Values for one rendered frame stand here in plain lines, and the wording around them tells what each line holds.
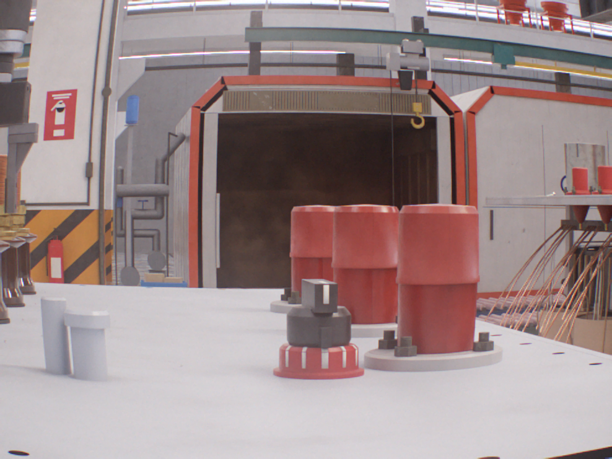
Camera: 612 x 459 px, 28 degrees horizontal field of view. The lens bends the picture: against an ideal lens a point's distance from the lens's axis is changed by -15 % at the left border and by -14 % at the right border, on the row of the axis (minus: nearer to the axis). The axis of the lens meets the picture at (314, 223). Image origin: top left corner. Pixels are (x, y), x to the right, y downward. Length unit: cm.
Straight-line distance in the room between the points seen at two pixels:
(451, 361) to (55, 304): 33
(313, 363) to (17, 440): 43
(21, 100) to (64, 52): 1037
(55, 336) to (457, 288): 35
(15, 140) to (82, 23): 1040
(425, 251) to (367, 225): 33
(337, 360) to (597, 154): 339
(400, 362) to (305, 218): 69
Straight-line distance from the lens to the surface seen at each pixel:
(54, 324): 100
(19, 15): 142
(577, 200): 373
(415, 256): 111
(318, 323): 105
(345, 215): 144
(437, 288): 111
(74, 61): 1176
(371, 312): 143
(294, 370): 106
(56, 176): 1168
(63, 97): 1172
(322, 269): 176
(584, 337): 404
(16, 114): 141
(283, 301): 179
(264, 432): 78
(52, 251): 1153
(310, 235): 176
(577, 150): 439
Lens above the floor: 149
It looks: 1 degrees down
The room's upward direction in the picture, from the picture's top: straight up
